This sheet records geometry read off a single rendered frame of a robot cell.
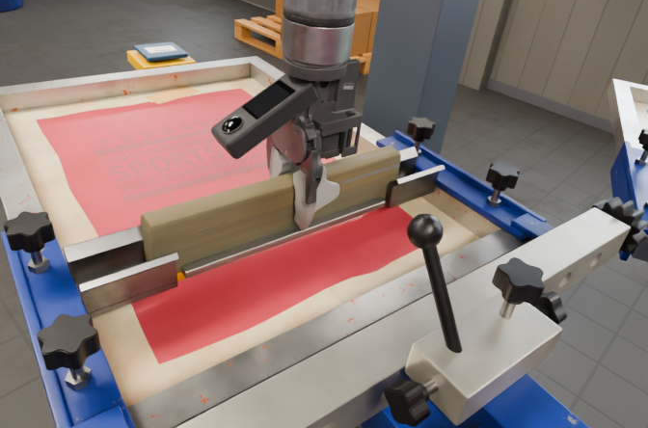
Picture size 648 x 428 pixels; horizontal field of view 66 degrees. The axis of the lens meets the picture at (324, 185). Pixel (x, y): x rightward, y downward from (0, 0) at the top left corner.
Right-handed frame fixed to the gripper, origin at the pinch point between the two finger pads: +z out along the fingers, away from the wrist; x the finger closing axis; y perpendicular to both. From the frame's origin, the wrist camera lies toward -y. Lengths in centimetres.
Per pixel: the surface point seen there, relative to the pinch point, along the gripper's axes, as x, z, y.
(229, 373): -16.5, 1.8, -16.5
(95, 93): 56, 4, -9
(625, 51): 101, 45, 336
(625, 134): -7, 2, 77
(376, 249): -6.8, 5.3, 10.3
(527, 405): -34.8, -3.2, 0.3
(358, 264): -8.0, 5.3, 6.1
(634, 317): -10, 101, 164
